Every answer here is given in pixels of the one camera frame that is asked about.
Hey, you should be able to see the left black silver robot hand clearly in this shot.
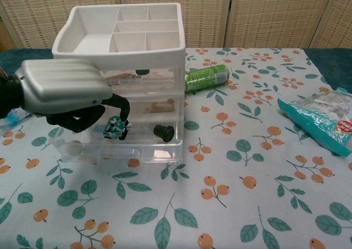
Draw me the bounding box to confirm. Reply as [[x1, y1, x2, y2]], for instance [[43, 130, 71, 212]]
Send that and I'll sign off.
[[12, 59, 131, 141]]

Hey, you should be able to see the white plastic drawer organizer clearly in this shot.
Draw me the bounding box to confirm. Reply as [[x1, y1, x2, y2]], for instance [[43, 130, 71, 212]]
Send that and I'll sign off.
[[52, 3, 185, 151]]

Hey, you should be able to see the small green patterned packet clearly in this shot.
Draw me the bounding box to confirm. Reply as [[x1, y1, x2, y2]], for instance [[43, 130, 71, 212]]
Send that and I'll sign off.
[[103, 116, 130, 139]]

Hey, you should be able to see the clear plastic water bottle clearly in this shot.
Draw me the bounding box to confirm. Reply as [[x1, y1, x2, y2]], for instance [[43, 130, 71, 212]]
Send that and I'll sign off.
[[0, 107, 32, 129]]

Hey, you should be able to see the black rubber plug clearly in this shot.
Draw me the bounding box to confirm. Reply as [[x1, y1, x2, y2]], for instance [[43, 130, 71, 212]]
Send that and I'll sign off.
[[153, 124, 174, 143]]

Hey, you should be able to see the green drink can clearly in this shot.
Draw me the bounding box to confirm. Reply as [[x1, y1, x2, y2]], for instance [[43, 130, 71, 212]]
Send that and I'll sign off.
[[184, 64, 230, 93]]

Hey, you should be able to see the floral fruit print tablecloth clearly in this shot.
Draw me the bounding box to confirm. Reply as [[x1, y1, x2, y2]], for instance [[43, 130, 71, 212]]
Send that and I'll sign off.
[[0, 47, 352, 249]]

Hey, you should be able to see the woven bamboo folding screen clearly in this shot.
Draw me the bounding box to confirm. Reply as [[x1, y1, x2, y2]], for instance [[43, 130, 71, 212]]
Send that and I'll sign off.
[[0, 0, 352, 52]]

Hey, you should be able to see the teal clear snack bag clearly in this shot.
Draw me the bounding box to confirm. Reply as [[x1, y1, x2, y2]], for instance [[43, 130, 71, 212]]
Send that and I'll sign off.
[[277, 87, 352, 158]]

